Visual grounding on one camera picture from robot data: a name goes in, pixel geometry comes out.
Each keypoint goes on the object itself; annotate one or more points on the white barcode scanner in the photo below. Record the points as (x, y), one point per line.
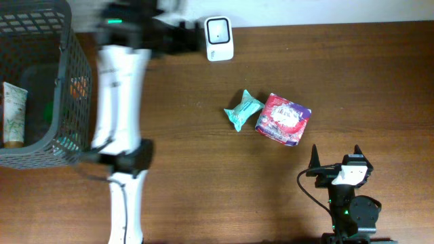
(218, 38)

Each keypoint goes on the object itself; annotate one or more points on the orange Kleenex tissue pack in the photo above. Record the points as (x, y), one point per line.
(78, 87)

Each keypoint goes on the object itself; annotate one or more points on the green lid jar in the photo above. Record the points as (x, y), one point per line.
(48, 113)

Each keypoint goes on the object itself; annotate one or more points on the white bamboo print tube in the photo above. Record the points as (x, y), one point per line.
(14, 110)

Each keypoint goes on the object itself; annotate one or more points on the grey plastic mesh basket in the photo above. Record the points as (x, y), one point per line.
(41, 54)

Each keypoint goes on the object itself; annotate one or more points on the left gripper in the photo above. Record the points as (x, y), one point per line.
(190, 44)

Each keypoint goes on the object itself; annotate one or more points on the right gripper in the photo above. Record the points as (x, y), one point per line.
(325, 171)

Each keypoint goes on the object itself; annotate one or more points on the red purple pad package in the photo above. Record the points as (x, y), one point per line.
(282, 120)

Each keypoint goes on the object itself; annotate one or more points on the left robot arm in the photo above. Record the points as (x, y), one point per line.
(129, 34)

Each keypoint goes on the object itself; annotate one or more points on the teal Kleenex tissue pack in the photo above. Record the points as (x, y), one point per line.
(65, 143)

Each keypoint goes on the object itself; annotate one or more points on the teal wet wipes pack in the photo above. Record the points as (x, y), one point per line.
(244, 110)

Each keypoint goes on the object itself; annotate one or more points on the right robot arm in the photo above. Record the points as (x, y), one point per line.
(353, 216)

